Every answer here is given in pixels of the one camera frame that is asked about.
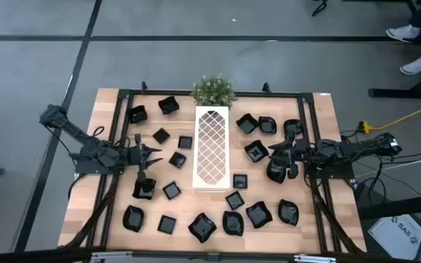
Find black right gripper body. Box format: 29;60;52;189
285;135;310;180

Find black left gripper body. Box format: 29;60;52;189
128;133;150;184

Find black oval wavy plate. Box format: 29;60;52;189
266;157;289;185
221;210;245;237
122;205;145;233
278;199;300;226

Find small black rounded bowl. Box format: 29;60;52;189
283;118;304;137
258;115;278;135

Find small black square plate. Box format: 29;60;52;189
157;215;178;235
232;173;249;189
162;180;182;201
168;151;188;169
152;127;171;145
225;191;246;211
178;135;193;150

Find deep black square bowl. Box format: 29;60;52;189
127;104;148;124
235;113;259;135
158;96;181;115

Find white lattice rack shelf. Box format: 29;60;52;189
191;105;230;191

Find green potted plant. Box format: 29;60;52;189
190;73;238;108

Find black desk foot bar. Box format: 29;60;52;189
356;191;421;221

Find black desk base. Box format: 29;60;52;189
367;61;421;100

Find white printed paper sheet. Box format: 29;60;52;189
366;214;421;261

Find person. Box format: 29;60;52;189
385;0;421;76

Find black cable sleeve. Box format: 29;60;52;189
308;178;365;254
64;174;121;249

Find yellow extension cable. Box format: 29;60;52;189
359;97;421;134

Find black floor cables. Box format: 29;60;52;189
340;126;421;205

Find silver bracket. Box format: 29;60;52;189
293;254;338;263
89;251;124;263

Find black curved cable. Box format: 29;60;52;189
311;0;329;18

